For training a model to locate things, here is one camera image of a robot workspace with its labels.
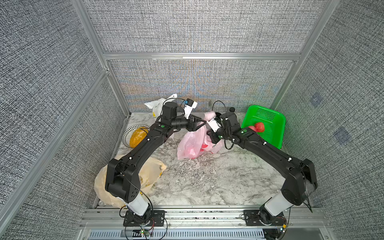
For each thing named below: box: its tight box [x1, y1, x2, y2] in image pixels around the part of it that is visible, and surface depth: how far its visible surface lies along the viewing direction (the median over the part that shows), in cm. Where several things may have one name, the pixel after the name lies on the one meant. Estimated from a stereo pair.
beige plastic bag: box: [138, 157, 167, 195], surface depth 83 cm
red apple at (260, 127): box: [255, 122, 265, 133], surface depth 105 cm
